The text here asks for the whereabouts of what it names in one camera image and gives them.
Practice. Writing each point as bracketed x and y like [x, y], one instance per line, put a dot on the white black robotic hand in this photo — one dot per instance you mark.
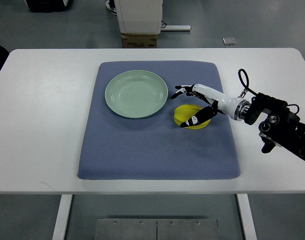
[217, 102]

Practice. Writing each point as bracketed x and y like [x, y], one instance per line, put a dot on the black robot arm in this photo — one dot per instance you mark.
[282, 127]

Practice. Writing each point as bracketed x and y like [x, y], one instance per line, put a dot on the light green plate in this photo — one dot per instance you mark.
[136, 94]

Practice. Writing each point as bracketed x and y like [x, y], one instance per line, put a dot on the grey floor socket cover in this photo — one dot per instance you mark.
[229, 41]

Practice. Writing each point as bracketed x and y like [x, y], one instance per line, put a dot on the white table leg right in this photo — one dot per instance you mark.
[246, 217]

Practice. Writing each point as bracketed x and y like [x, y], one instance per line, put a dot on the white table leg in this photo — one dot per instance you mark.
[62, 218]
[246, 217]

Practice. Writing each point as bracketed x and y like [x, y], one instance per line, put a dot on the cardboard box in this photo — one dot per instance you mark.
[139, 41]

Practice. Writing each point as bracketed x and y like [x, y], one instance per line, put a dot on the blue quilted mat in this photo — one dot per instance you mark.
[155, 147]

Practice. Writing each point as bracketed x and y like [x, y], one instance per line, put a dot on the person's right sneaker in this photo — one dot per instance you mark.
[110, 6]

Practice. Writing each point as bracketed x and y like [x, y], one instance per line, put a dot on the white table leg left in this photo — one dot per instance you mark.
[62, 218]

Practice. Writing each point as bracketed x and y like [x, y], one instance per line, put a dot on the black object top left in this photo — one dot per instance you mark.
[47, 6]

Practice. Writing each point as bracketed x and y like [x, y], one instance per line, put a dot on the white floor rail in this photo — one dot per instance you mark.
[176, 28]

